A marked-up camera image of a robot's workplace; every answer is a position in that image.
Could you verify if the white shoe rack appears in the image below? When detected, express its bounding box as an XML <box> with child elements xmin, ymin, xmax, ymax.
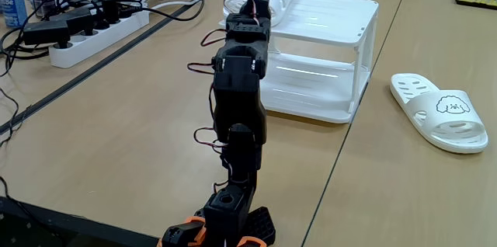
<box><xmin>219</xmin><ymin>0</ymin><xmax>380</xmax><ymax>124</ymax></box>

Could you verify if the black plug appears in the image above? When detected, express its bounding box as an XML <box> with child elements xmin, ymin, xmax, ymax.
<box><xmin>117</xmin><ymin>2</ymin><xmax>137</xmax><ymax>19</ymax></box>

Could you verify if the black plug charger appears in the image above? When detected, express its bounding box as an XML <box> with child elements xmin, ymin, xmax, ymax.
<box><xmin>99</xmin><ymin>0</ymin><xmax>120</xmax><ymax>25</ymax></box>

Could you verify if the white power strip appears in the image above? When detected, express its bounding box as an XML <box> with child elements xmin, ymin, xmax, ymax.
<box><xmin>48</xmin><ymin>9</ymin><xmax>151</xmax><ymax>69</ymax></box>

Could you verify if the black power adapter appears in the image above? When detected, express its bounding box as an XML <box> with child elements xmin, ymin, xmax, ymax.
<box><xmin>22</xmin><ymin>19</ymin><xmax>71</xmax><ymax>49</ymax></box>
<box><xmin>50</xmin><ymin>7</ymin><xmax>96</xmax><ymax>37</ymax></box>

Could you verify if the blue drink can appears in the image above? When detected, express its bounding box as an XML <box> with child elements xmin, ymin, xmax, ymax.
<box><xmin>0</xmin><ymin>0</ymin><xmax>29</xmax><ymax>29</ymax></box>

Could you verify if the black cable tangle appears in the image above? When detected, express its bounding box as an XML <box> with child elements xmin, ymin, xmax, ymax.
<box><xmin>0</xmin><ymin>0</ymin><xmax>144</xmax><ymax>79</ymax></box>

